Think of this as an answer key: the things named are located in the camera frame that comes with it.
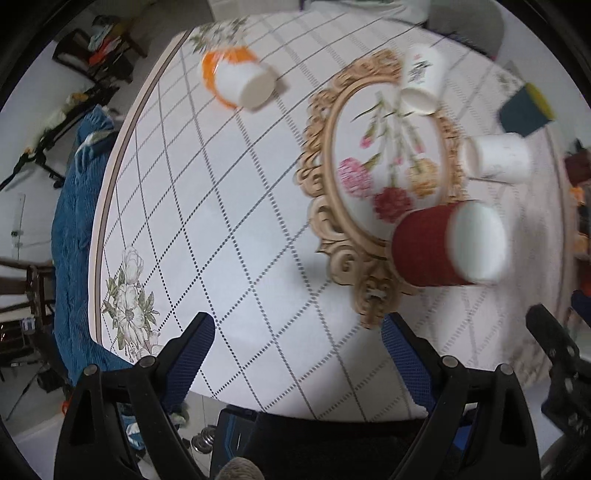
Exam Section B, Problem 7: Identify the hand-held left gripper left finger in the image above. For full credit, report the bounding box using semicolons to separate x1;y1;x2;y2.
54;312;216;480

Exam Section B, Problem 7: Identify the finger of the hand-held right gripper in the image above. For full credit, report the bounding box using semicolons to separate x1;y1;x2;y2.
571;288;591;325
525;304;591;437

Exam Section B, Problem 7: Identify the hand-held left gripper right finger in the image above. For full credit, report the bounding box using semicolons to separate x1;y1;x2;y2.
381;312;542;480

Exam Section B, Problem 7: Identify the red cup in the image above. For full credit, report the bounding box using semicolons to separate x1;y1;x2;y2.
392;199;509;288

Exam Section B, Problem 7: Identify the plain white cup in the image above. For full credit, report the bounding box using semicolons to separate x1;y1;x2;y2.
461;133;533;182

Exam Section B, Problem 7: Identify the white floral cup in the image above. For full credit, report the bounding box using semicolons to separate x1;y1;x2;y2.
398;43;448;116

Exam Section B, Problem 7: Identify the orange and white cup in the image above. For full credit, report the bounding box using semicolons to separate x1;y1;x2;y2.
199;45;277;110

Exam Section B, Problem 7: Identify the metal dumbbell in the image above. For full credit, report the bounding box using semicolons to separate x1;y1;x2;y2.
190;427;218;455

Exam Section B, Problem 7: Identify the blue and black box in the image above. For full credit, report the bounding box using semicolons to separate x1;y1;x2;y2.
210;406;259;480

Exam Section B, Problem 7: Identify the round floral printed table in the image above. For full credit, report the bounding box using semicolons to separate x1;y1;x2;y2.
88;0;576;424

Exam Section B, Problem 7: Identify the dark wooden chair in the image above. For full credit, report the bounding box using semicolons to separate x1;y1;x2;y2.
52;14;148;85
0;256;57;365

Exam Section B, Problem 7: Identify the green and yellow sponge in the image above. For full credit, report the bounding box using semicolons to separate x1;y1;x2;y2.
499;82;556;138

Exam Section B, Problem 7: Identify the black tripod stand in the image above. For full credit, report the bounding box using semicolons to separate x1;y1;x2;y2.
0;85;122;191

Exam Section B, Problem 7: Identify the grey chair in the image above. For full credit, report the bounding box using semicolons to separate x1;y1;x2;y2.
428;0;505;62

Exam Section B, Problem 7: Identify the colourful clothes pile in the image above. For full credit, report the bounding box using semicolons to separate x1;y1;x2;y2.
87;16;127;65

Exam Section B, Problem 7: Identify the blue corduroy blanket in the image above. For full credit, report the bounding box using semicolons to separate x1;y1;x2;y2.
51;105;139;384

